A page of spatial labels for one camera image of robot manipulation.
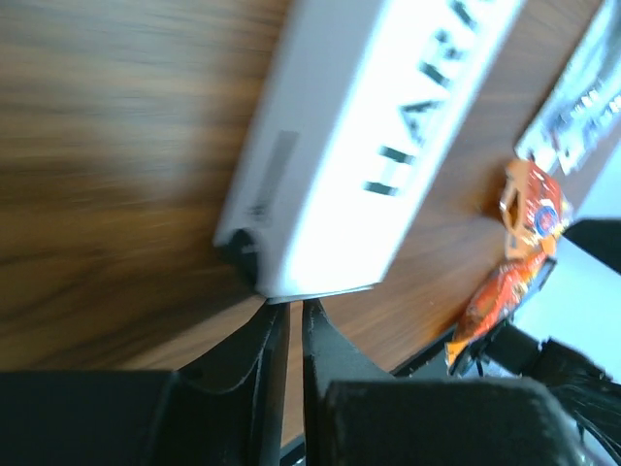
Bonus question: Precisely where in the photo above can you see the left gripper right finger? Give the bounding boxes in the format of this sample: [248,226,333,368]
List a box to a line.
[302,299,602,465]

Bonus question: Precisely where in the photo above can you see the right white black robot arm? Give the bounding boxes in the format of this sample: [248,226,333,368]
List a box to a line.
[463,320,620,465]

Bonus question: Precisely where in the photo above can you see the orange razor bag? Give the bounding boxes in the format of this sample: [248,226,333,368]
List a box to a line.
[499,158,573,259]
[444,249,556,374]

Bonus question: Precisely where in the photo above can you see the white Harry's razor box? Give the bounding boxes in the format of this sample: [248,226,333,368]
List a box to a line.
[213,1,522,303]

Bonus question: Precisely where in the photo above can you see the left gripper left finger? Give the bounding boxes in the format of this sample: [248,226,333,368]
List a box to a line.
[1,304,290,465]

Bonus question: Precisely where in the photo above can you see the upper orange razor bag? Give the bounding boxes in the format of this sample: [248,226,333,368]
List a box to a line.
[499,158,573,259]

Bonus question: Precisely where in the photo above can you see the left blue razor blister pack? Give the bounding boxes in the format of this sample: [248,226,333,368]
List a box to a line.
[515,1,620,175]

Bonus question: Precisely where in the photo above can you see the lower orange razor bag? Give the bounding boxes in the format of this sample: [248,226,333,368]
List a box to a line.
[444,249,556,374]

